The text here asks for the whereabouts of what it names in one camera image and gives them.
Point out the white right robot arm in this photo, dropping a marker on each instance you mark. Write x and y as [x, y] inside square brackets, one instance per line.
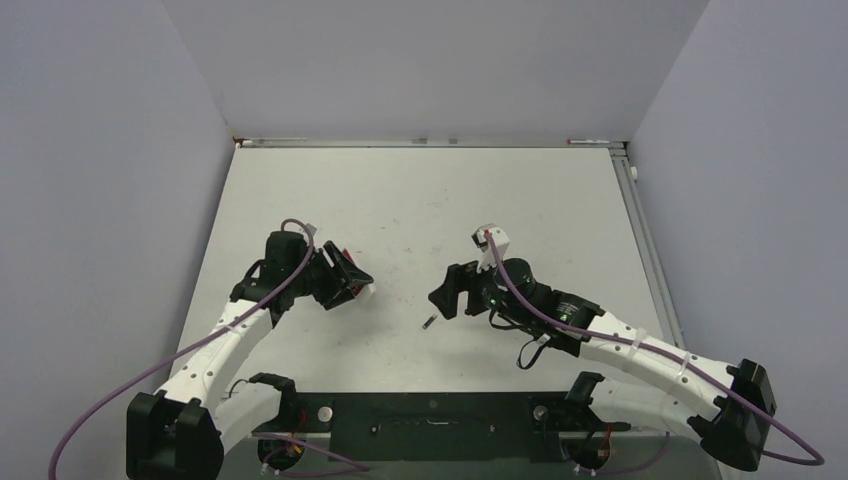
[726, 408]

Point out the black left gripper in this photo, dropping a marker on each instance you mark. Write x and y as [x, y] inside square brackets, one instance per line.
[341, 278]

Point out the white remote control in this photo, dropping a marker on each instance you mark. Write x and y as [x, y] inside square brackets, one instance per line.
[365, 292]

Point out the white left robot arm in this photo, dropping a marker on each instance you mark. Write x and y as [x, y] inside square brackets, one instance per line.
[185, 428]

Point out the aluminium rail back edge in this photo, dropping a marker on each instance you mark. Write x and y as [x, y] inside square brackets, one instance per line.
[426, 143]

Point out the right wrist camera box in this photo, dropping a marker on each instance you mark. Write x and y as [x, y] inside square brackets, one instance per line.
[492, 242]

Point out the aluminium rail edge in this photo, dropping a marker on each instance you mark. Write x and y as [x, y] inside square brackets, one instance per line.
[426, 143]
[658, 286]

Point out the dark battery on table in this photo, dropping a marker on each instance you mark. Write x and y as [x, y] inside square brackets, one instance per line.
[429, 322]

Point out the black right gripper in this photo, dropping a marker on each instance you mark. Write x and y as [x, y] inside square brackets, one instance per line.
[459, 280]

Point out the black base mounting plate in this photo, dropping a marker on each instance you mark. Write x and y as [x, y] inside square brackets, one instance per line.
[445, 426]

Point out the aluminium rail right edge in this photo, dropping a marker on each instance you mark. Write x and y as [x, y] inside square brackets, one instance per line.
[658, 286]

